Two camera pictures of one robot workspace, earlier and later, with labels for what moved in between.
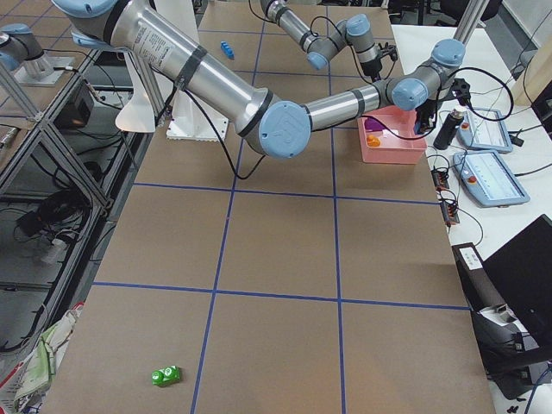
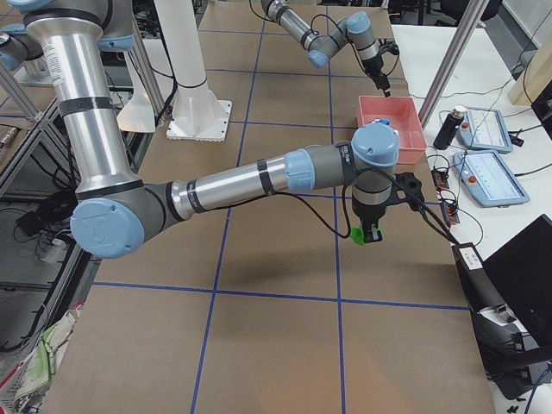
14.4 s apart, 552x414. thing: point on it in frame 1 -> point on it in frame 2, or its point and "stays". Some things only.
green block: [166, 376] -> [357, 235]
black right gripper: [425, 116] -> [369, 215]
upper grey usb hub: [440, 178] stays
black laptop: [510, 296] stays
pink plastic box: [389, 135] stays
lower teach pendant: [486, 176] stays
